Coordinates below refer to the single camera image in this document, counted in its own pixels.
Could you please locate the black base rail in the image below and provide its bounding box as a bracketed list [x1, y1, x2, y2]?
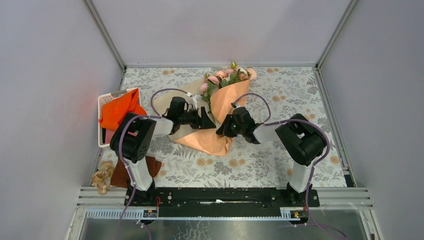
[124, 187, 320, 218]

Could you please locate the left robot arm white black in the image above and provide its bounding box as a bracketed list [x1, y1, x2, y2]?
[109, 96, 216, 206]

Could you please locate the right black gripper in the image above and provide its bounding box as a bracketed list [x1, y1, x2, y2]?
[216, 114, 245, 138]

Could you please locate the beige kraft wrapping paper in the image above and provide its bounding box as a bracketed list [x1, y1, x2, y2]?
[151, 80, 251, 156]

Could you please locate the tan satin ribbon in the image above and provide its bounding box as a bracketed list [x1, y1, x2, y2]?
[91, 160, 115, 195]

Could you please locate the brown cloth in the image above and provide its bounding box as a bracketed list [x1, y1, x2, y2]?
[110, 156, 162, 188]

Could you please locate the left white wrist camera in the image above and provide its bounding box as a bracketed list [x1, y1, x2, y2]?
[191, 94, 202, 109]

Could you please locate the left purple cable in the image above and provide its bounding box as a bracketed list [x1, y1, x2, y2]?
[114, 88, 193, 240]

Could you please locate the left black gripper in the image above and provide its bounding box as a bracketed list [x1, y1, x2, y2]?
[177, 106, 216, 129]

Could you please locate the white plastic basket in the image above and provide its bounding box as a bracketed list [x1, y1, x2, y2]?
[97, 87, 143, 148]

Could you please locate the pink fake flower bouquet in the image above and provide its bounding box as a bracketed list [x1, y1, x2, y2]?
[199, 61, 257, 104]

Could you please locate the floral patterned table mat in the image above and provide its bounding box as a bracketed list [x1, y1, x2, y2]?
[121, 66, 347, 188]

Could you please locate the orange cloth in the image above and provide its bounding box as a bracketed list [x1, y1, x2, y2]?
[98, 88, 148, 132]

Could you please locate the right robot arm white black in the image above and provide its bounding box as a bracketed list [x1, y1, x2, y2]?
[216, 107, 330, 206]

